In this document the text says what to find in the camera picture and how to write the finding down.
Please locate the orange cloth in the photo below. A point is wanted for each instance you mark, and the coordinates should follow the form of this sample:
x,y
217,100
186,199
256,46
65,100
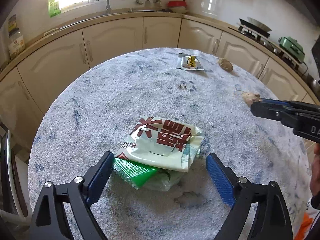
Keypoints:
x,y
307,226

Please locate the metal tube frame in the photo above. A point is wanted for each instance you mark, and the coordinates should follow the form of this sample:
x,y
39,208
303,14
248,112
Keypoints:
x,y
8,160

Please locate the metal pot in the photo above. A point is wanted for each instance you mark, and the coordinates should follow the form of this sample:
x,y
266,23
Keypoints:
x,y
315,85

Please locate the steel faucet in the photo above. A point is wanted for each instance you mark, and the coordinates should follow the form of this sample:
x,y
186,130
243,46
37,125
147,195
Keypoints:
x,y
108,5

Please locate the green electric cooker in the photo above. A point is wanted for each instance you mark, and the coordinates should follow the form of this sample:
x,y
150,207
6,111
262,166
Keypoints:
x,y
291,47

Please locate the black portable stove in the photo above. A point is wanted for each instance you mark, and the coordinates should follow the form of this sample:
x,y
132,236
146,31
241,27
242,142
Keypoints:
x,y
250,33

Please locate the round brown cookie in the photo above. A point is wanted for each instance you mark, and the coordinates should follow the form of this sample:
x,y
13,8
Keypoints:
x,y
248,97

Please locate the green dish soap bottle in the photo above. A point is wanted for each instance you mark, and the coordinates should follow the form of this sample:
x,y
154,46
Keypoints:
x,y
53,7

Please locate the green white snack wrapper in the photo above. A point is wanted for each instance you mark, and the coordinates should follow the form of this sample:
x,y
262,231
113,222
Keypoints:
x,y
162,142

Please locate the person's right forearm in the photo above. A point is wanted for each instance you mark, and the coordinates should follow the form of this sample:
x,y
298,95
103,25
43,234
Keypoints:
x,y
316,180

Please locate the round marble-pattern table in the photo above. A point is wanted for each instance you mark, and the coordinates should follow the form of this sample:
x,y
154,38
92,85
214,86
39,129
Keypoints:
x,y
100,105

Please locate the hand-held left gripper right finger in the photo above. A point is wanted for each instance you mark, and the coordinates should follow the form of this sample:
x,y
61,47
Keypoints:
x,y
221,182

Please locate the white bowl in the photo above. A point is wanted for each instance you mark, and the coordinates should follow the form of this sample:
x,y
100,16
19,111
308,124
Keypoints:
x,y
178,10

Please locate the grey wok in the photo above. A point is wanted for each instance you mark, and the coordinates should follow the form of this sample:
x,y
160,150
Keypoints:
x,y
258,25

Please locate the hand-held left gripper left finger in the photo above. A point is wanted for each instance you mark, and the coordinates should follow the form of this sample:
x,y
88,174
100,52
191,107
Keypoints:
x,y
100,177

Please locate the green ridged packet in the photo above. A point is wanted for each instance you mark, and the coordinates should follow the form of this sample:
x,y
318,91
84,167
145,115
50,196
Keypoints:
x,y
135,173

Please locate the brown crumbs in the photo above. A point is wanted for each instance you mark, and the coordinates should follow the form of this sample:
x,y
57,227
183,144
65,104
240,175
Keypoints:
x,y
186,87

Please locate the glass jar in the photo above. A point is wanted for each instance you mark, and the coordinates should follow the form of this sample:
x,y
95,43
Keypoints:
x,y
16,45

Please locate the small yellow label bottle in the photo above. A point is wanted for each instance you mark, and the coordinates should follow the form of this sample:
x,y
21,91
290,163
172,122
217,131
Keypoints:
x,y
12,23

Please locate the brown ginger piece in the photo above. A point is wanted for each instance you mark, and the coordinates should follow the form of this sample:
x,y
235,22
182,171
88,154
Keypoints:
x,y
226,64

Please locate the small yellow silver packet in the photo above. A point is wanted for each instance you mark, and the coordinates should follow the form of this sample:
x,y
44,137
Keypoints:
x,y
191,62

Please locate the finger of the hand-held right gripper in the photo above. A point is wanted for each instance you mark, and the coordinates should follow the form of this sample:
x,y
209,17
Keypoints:
x,y
273,101
270,112

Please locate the red pot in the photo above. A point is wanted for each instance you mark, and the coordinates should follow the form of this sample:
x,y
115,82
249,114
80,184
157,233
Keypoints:
x,y
176,4

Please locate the black gas hob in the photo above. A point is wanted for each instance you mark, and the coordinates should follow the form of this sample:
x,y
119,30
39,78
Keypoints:
x,y
272,47

